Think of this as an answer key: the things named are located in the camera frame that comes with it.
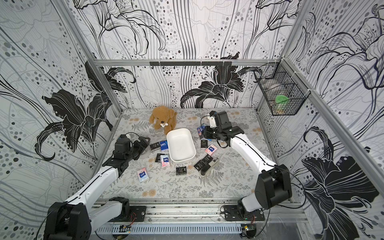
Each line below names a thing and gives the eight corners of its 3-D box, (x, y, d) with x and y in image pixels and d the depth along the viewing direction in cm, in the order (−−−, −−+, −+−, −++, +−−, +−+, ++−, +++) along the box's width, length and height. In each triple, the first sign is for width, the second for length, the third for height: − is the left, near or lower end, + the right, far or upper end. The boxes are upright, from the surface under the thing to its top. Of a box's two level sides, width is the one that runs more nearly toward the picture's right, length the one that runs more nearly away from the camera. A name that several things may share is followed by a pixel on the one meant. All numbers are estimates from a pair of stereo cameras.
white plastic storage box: (171, 167, 91) (170, 163, 86) (167, 135, 106) (166, 130, 102) (198, 161, 93) (198, 157, 89) (190, 130, 109) (190, 125, 104)
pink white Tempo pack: (205, 151, 96) (205, 150, 94) (211, 145, 99) (211, 143, 98) (211, 156, 94) (211, 154, 92) (217, 150, 97) (218, 148, 95)
